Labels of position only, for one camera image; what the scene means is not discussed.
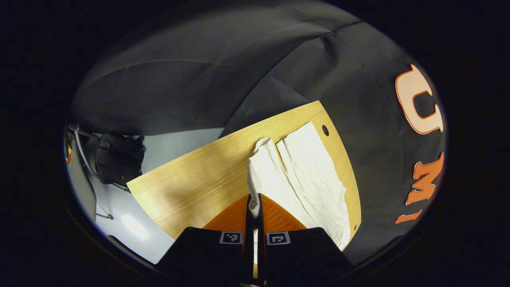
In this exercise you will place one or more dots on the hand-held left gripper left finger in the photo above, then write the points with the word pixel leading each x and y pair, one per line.
pixel 249 247

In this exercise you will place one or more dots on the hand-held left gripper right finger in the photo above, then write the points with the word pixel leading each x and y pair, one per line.
pixel 261 255

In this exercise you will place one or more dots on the white jeans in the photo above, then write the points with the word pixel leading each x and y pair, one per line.
pixel 310 179

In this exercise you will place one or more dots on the black bag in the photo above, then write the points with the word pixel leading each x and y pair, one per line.
pixel 119 159

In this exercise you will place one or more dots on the grey chair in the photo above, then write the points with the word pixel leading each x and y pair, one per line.
pixel 81 187

